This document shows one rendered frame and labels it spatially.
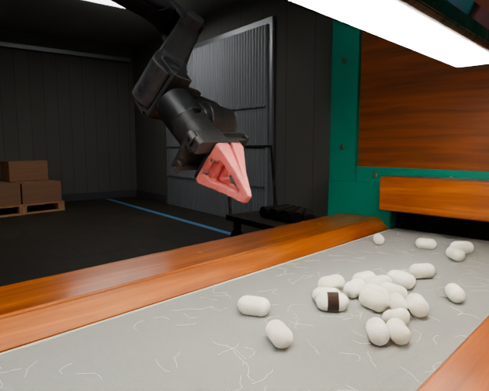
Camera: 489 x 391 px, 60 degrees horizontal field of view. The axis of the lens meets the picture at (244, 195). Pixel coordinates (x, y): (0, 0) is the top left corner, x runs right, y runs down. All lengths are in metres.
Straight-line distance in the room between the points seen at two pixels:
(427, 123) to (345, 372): 0.66
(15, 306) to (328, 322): 0.32
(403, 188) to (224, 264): 0.43
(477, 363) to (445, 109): 0.64
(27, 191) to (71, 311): 5.88
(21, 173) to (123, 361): 6.35
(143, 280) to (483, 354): 0.35
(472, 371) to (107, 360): 0.29
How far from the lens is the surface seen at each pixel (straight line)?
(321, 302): 0.48
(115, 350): 0.42
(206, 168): 0.56
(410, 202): 0.89
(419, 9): 0.43
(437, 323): 0.50
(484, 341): 0.41
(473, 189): 0.85
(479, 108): 0.92
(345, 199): 1.02
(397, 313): 0.47
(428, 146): 0.95
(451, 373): 0.35
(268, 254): 0.66
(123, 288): 0.51
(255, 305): 0.46
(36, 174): 6.77
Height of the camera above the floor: 0.92
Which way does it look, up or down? 7 degrees down
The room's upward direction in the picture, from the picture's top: straight up
